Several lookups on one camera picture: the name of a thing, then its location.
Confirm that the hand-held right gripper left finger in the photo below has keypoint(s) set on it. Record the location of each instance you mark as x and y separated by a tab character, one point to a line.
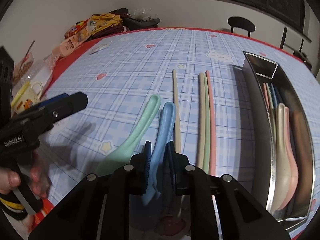
147	167

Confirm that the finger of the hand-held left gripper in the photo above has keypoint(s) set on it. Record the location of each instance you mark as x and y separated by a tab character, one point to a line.
55	99
72	102

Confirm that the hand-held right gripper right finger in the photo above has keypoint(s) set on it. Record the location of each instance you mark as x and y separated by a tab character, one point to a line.
171	165

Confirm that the blue spoon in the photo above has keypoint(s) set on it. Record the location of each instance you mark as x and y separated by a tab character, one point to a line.
163	127

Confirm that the green spoon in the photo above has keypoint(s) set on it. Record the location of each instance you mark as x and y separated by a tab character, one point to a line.
140	127

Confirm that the beige chopstick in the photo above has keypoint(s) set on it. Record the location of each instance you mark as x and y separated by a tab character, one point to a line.
176	105
200	120

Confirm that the green chopstick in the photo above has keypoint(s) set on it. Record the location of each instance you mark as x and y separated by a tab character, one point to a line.
269	93
206	120

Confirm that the pink chopstick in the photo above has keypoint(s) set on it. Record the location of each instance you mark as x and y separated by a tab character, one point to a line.
265	92
211	120

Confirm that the stainless steel utensil tray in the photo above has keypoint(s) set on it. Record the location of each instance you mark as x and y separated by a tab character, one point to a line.
257	105

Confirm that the beige spoon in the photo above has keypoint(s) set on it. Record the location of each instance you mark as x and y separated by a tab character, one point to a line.
281	155

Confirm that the pink spoon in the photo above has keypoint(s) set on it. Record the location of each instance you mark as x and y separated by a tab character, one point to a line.
291	162

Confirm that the blue chopstick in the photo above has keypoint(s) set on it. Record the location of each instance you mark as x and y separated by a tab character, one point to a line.
273	93
277	95

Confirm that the person's left hand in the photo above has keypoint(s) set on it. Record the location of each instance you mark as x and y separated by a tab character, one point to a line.
10	180

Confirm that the cream mug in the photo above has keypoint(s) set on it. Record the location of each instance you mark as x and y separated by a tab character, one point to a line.
27	100

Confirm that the white plastic container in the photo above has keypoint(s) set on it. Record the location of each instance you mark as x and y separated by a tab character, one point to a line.
41	72

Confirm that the clear plastic container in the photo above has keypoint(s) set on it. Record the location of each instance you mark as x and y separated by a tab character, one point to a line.
51	60

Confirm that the glass jar with spoon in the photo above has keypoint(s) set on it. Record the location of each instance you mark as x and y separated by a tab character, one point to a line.
23	67

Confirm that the small white packet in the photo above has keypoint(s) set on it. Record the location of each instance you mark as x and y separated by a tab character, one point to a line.
99	48

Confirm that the orange snack bag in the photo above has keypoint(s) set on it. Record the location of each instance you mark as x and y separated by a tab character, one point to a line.
76	29

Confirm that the dark red cloth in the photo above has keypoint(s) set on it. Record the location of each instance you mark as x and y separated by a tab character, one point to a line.
120	13

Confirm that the clear plastic bags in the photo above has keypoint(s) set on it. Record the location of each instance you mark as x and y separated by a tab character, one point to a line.
141	14

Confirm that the black chair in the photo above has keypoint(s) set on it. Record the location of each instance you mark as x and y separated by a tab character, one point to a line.
241	24

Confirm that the grey round appliance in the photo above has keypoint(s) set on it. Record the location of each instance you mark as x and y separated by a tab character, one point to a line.
303	60

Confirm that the black windowsill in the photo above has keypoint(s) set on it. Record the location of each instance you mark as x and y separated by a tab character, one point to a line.
262	7

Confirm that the black metal frame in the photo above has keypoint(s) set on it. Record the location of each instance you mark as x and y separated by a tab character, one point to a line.
283	38

